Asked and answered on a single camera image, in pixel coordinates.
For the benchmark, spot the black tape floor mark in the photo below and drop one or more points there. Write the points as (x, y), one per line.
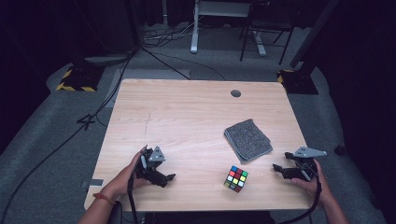
(86, 121)

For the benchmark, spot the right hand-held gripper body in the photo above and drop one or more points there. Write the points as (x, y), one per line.
(306, 169)

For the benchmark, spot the black stool seat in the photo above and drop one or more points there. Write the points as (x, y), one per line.
(115, 214)

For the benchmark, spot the person's right hand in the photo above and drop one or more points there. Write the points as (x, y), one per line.
(322, 188)

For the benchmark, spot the grey fluffy cloth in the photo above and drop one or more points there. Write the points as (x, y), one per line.
(247, 140)

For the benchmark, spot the multicoloured puzzle cube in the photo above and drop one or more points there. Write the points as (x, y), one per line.
(236, 179)

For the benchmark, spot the grey tape strip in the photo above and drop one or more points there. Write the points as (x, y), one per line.
(95, 182)

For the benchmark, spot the dark slanted stand pole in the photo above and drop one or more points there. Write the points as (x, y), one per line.
(314, 31)

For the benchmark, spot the black yellow striped stand base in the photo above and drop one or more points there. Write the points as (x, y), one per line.
(299, 82)
(79, 77)

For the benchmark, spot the person's dark clothing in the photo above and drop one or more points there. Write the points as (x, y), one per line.
(208, 218)

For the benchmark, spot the black metal chair frame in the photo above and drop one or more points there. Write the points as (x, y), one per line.
(243, 48)

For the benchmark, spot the person's left hand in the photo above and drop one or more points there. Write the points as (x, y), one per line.
(124, 183)

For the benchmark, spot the small black floor object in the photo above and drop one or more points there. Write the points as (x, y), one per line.
(340, 149)

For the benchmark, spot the white desk frame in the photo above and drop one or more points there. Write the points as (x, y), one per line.
(194, 37)

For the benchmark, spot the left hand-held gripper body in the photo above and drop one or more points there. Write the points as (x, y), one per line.
(155, 155)

